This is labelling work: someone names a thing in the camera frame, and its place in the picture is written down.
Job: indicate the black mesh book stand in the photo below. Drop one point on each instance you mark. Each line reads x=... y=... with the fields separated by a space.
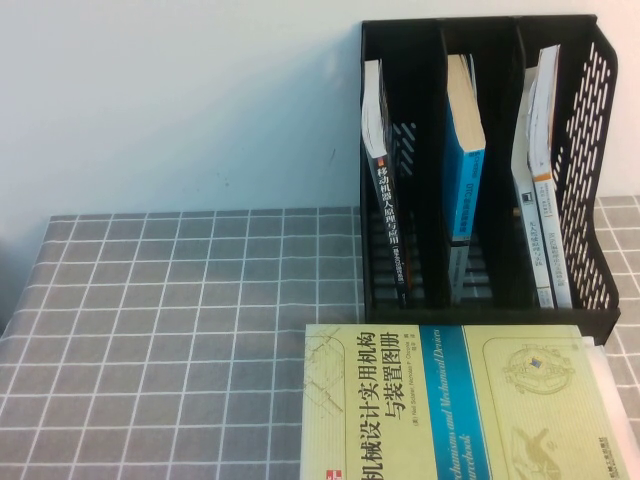
x=415 y=75

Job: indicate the black-spined book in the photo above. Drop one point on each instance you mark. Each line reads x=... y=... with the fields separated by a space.
x=387 y=200

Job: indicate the grey-white-spined book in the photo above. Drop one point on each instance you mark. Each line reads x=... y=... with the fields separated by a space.
x=527 y=225

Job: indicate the yellow-green mechanical devices book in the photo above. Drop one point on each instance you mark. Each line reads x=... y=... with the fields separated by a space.
x=450 y=400

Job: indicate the white orange ROS2 book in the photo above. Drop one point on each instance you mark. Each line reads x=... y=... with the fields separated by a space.
x=550 y=225

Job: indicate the grey checked tablecloth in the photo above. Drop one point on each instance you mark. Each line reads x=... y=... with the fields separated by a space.
x=150 y=325

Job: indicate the blue-spined book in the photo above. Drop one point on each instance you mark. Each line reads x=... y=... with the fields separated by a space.
x=467 y=200

